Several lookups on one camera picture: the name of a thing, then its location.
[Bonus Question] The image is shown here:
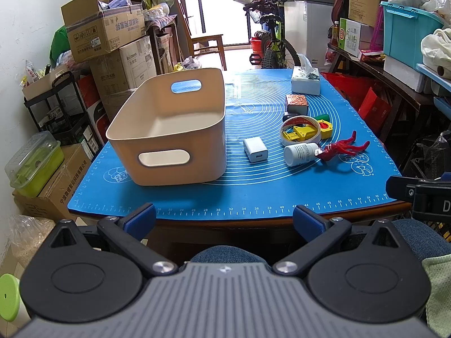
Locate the white pill bottle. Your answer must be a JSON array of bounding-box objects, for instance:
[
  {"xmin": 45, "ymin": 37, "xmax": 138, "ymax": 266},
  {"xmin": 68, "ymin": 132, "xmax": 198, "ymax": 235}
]
[{"xmin": 284, "ymin": 143, "xmax": 320, "ymax": 167}]

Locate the red figurine toy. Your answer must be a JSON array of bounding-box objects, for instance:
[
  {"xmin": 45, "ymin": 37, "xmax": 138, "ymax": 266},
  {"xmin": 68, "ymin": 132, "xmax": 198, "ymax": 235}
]
[{"xmin": 314, "ymin": 130, "xmax": 370, "ymax": 162}]

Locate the yellow toy launcher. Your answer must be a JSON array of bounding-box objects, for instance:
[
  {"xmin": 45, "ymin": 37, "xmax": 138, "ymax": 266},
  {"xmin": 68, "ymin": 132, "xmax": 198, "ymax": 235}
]
[{"xmin": 282, "ymin": 121, "xmax": 333, "ymax": 142}]

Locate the white power adapter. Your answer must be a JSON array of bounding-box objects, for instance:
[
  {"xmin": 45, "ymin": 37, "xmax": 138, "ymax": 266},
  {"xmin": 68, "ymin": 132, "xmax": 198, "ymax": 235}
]
[{"xmin": 243, "ymin": 137, "xmax": 268, "ymax": 163}]

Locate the beige plastic storage bin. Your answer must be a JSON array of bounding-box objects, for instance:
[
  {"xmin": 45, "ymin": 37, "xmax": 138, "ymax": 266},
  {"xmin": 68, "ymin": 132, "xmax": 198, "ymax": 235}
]
[{"xmin": 106, "ymin": 68, "xmax": 226, "ymax": 186}]

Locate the tape roll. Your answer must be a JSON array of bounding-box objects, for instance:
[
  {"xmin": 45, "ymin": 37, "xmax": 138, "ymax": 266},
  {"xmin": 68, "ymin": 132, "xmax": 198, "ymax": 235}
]
[{"xmin": 280, "ymin": 115, "xmax": 321, "ymax": 146}]

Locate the black earbuds case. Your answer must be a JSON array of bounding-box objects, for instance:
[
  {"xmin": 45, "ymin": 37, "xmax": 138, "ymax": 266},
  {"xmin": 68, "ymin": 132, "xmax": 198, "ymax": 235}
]
[{"xmin": 282, "ymin": 112, "xmax": 299, "ymax": 122}]

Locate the glitter top black box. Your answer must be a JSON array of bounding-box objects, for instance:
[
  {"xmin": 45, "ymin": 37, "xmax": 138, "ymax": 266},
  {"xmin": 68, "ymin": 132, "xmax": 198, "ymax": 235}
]
[{"xmin": 285, "ymin": 94, "xmax": 309, "ymax": 115}]

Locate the floor cardboard box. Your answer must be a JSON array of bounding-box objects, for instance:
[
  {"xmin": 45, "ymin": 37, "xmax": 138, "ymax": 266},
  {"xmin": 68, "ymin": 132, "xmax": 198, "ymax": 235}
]
[{"xmin": 12, "ymin": 144, "xmax": 91, "ymax": 221}]

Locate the blue silicone mat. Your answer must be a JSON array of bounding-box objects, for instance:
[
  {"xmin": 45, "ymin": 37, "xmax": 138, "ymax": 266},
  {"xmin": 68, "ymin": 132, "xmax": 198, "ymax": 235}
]
[{"xmin": 68, "ymin": 70, "xmax": 398, "ymax": 221}]

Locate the wooden side table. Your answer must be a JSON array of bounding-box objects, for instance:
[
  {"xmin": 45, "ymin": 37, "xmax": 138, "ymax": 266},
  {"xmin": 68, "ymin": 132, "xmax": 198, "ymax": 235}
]
[{"xmin": 327, "ymin": 43, "xmax": 435, "ymax": 112}]

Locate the red bag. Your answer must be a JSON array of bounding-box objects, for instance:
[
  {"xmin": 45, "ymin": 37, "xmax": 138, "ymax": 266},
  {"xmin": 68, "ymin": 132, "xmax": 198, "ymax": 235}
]
[{"xmin": 358, "ymin": 88, "xmax": 391, "ymax": 134}]

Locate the bag of grain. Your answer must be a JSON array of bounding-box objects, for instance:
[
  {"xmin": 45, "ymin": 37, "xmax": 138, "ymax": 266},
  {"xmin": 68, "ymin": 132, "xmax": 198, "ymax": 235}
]
[{"xmin": 8, "ymin": 214, "xmax": 55, "ymax": 268}]

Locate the green lidded container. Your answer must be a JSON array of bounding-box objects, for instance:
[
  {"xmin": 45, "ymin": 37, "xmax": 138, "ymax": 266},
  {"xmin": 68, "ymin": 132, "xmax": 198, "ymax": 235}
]
[{"xmin": 5, "ymin": 131, "xmax": 64, "ymax": 198}]

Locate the black metal rack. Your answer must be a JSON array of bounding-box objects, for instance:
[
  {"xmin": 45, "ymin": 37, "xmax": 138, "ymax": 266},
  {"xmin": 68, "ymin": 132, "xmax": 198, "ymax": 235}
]
[{"xmin": 23, "ymin": 70, "xmax": 102, "ymax": 159}]

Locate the green lid white cup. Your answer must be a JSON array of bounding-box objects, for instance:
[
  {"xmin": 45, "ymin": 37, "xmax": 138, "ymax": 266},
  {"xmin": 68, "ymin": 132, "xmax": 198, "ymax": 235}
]
[{"xmin": 0, "ymin": 273, "xmax": 30, "ymax": 328}]

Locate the white tissue box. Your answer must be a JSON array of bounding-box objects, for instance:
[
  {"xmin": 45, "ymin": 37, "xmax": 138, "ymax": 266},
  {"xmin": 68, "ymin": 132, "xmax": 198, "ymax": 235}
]
[{"xmin": 291, "ymin": 54, "xmax": 320, "ymax": 95}]

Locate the large stacked cardboard box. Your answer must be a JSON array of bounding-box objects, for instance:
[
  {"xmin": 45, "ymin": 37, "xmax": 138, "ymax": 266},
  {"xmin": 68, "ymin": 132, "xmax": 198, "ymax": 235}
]
[{"xmin": 89, "ymin": 35, "xmax": 157, "ymax": 121}]

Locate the teal storage bin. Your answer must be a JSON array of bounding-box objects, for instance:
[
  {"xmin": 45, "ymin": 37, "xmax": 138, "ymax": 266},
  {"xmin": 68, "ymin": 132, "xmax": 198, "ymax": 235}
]
[{"xmin": 380, "ymin": 2, "xmax": 446, "ymax": 70}]

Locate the green white carton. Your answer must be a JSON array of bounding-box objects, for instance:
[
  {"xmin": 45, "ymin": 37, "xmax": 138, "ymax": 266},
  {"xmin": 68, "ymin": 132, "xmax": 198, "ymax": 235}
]
[{"xmin": 338, "ymin": 17, "xmax": 362, "ymax": 57}]

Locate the green bicycle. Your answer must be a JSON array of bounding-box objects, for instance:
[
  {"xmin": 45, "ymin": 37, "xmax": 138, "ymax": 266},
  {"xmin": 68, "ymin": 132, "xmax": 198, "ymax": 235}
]
[{"xmin": 233, "ymin": 0, "xmax": 301, "ymax": 69}]

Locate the wooden chair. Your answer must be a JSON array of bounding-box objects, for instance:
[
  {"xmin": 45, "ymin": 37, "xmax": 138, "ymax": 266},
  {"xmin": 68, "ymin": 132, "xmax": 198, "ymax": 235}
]
[{"xmin": 176, "ymin": 0, "xmax": 227, "ymax": 71}]

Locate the top cardboard box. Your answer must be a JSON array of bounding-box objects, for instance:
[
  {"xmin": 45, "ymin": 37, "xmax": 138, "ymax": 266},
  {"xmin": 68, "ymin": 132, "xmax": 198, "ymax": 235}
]
[{"xmin": 61, "ymin": 0, "xmax": 146, "ymax": 63}]

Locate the white freezer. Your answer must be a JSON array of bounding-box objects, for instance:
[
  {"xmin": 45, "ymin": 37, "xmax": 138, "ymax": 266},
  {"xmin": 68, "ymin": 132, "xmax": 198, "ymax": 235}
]
[{"xmin": 284, "ymin": 0, "xmax": 334, "ymax": 71}]

